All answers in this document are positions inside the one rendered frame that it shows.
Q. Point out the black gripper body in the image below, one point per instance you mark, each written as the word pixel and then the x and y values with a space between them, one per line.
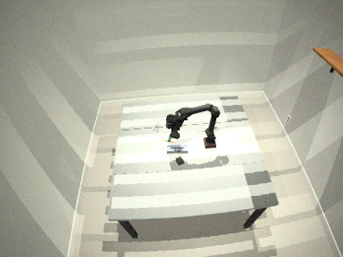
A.
pixel 175 134

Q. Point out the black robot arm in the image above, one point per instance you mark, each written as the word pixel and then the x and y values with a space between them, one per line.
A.
pixel 187 112

